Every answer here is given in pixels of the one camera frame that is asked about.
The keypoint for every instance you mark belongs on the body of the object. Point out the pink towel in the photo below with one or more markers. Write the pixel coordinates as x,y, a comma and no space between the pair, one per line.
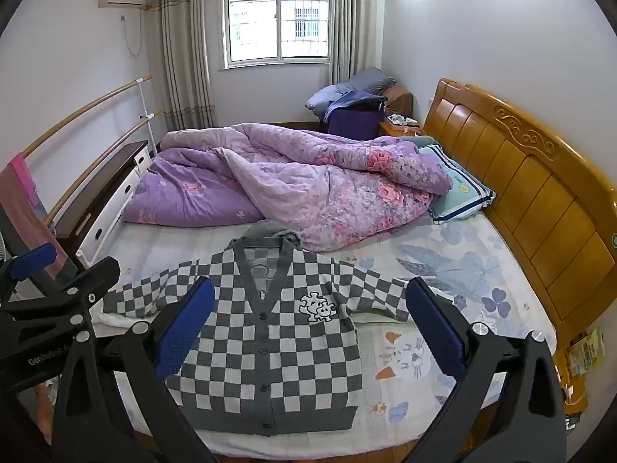
26,193

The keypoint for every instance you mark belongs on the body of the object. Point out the barred window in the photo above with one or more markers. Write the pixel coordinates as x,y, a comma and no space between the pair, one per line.
277,17

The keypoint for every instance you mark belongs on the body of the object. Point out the grey pillow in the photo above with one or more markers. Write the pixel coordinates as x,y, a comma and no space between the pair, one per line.
369,82

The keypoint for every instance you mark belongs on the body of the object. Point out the blue pillow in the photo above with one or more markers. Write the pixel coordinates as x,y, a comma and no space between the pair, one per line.
325,96

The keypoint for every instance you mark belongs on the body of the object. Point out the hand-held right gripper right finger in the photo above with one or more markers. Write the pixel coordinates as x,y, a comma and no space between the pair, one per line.
435,328

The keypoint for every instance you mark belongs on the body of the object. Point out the white jacket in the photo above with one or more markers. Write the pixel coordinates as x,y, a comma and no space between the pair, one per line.
120,319

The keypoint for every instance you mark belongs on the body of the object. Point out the floral printed bed sheet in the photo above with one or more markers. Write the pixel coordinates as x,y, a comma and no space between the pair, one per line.
424,260

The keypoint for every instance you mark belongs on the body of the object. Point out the white rail post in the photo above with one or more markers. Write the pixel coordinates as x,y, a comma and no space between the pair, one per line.
147,115

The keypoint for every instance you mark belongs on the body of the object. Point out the grey hooded garment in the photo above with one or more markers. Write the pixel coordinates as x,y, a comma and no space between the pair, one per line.
270,229

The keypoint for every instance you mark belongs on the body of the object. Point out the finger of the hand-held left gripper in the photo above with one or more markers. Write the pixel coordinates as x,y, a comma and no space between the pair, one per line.
84,277
31,259

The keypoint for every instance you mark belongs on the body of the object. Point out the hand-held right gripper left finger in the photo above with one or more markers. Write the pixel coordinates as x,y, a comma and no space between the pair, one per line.
187,325

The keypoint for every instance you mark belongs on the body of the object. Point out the white cabinet with dark top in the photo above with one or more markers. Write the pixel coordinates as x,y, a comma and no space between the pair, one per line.
103,188

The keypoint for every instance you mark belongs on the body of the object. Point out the teal striped pillow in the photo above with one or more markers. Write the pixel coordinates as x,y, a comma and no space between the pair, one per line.
458,193

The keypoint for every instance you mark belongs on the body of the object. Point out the wooden nightstand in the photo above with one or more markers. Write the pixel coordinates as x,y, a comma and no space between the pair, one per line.
397,130

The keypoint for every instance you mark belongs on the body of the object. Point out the grey striped curtain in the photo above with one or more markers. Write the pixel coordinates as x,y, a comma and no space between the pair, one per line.
185,48
354,19

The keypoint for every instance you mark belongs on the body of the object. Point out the chair with pillows pile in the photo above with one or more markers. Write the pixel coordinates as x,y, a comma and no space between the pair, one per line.
352,118

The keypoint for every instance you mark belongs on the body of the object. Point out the brown cushion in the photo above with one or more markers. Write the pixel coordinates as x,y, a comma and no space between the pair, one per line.
400,99

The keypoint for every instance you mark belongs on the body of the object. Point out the grey white checkered cardigan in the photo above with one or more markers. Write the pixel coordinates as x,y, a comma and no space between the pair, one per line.
270,328

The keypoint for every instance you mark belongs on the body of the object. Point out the yellow box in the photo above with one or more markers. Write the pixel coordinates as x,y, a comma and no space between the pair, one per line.
585,352

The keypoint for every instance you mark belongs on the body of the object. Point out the wooden bed frame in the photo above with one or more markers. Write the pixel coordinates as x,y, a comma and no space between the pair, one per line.
540,178

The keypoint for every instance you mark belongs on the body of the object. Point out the wooden wall rail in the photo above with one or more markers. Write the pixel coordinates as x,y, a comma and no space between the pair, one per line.
86,106
101,154

